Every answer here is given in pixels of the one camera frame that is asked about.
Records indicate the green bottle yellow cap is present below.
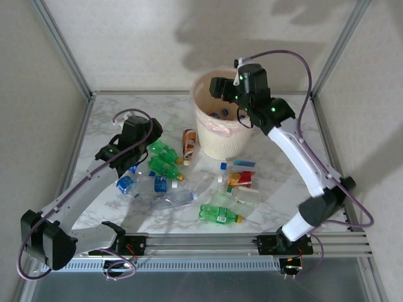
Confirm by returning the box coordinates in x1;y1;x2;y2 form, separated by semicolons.
147;140;184;166
198;203;244;225
147;156;186;181

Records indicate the brown label plastic bottle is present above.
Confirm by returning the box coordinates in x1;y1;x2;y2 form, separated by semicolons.
181;128;198;167

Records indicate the blue label white cap bottle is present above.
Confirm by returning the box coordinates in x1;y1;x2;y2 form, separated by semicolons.
153;175;179;193

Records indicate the clear bottle wide blue label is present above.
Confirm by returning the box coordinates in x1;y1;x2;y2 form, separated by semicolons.
115;165;142;199

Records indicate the crushed clear bluish bottle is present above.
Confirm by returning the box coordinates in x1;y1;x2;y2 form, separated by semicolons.
149;189;198;211

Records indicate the pink plastic bin liner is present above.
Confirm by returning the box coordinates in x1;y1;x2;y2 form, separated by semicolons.
190;66;267;138

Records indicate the cream plastic waste bin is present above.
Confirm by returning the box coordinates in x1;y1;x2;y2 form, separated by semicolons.
190;66;267;160

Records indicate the red orange label bottle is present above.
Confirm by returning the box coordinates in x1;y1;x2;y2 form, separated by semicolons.
217;171;256;189

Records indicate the clear bottle green cap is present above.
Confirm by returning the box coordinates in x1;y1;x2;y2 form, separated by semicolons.
222;185;261;208

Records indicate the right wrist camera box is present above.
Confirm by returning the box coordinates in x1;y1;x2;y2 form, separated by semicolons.
233;58;245;87

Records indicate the aluminium frame rail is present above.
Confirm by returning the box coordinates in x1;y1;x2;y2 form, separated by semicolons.
91;90;312;96
310;94;353;232
55;96;95;202

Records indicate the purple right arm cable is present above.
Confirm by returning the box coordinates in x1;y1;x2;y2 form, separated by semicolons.
239;50;375;281

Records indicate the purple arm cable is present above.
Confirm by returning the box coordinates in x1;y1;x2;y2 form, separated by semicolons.
239;50;375;281
17;108;155;281

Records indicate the aluminium frame post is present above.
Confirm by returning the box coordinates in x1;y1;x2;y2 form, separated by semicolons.
310;0;374;98
30;0;95;100

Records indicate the wide aluminium mounting rail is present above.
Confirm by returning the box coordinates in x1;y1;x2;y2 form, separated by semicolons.
30;232;374;259

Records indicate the slotted grey cable duct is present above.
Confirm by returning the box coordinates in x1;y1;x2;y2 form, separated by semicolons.
39;258;283;274

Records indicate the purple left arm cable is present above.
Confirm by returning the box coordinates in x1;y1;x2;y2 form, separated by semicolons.
17;108;155;281

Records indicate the aluminium frame leg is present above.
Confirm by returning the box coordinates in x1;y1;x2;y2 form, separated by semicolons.
358;256;390;302
12;257;42;302

